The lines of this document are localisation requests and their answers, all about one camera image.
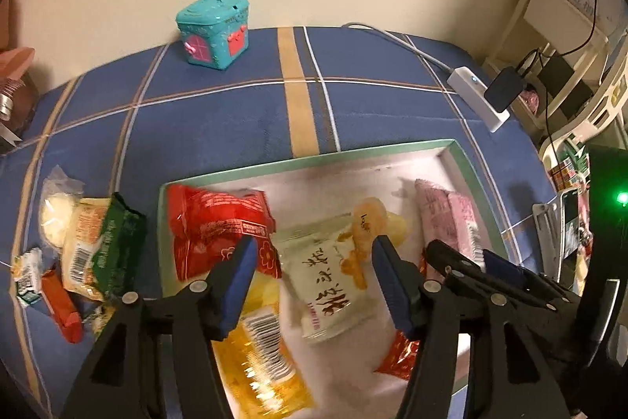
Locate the white power strip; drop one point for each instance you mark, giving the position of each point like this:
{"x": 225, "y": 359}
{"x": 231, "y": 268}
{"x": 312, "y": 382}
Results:
{"x": 466, "y": 80}

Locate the white packet with black characters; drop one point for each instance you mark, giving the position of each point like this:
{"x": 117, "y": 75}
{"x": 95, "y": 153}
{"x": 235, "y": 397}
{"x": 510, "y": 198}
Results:
{"x": 328, "y": 281}

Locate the pink patterned pouch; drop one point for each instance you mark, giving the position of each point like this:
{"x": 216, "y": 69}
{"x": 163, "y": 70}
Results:
{"x": 530, "y": 99}

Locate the smartphone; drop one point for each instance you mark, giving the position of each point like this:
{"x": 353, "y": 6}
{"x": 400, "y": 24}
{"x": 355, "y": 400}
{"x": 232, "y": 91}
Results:
{"x": 570, "y": 225}

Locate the blue plaid tablecloth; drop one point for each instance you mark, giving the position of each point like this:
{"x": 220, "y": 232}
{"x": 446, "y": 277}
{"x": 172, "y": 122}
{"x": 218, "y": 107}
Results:
{"x": 221, "y": 119}

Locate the clear bun packet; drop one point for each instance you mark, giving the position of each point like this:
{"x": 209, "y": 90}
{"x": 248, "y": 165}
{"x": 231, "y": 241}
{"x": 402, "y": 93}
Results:
{"x": 56, "y": 213}

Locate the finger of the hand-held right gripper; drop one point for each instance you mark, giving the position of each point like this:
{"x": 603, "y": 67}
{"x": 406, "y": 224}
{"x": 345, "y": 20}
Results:
{"x": 503, "y": 264}
{"x": 451, "y": 259}

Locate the green snack packet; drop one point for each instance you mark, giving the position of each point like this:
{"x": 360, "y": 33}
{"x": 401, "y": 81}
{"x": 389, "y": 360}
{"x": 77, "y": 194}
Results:
{"x": 120, "y": 242}

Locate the pink flower bouquet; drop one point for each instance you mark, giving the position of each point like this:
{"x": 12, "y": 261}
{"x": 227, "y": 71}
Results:
{"x": 14, "y": 60}

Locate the red patterned snack packet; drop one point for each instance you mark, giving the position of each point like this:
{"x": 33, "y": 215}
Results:
{"x": 216, "y": 222}

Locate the teal toy box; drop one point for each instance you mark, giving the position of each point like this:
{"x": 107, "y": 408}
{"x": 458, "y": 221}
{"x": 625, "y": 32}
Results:
{"x": 211, "y": 36}

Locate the dark red striped packet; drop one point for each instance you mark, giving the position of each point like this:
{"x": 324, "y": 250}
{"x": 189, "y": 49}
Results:
{"x": 61, "y": 306}

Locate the glossy pale yellow packet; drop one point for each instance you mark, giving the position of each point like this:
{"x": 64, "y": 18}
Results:
{"x": 397, "y": 230}

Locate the grey phone stand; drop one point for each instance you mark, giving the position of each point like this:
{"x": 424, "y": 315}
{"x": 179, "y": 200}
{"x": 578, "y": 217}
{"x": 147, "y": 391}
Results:
{"x": 547, "y": 227}

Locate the white tray with teal rim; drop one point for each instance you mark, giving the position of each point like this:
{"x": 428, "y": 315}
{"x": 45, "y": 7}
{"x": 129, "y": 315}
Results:
{"x": 343, "y": 173}

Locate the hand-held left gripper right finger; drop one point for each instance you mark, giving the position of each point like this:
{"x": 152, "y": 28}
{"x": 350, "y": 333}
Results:
{"x": 392, "y": 291}

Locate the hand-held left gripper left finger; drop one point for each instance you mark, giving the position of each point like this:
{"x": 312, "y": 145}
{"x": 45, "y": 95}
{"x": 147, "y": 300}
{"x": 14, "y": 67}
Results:
{"x": 238, "y": 286}

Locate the colourful small toys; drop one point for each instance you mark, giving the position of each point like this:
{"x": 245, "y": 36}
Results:
{"x": 569, "y": 166}

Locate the white slatted chair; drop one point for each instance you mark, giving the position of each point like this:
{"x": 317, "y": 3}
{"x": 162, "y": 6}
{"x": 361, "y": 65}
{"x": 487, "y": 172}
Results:
{"x": 603, "y": 105}

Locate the pink snack packet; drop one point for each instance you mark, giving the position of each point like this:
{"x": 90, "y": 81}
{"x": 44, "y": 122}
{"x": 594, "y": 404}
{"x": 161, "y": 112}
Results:
{"x": 446, "y": 217}

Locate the small orange red packet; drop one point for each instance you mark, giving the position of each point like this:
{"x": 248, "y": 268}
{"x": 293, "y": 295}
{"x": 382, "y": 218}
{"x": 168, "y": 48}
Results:
{"x": 400, "y": 360}

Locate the yellow snack packet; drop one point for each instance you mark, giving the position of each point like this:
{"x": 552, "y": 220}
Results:
{"x": 265, "y": 375}

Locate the black charger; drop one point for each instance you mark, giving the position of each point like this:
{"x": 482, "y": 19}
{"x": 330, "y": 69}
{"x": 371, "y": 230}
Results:
{"x": 505, "y": 87}

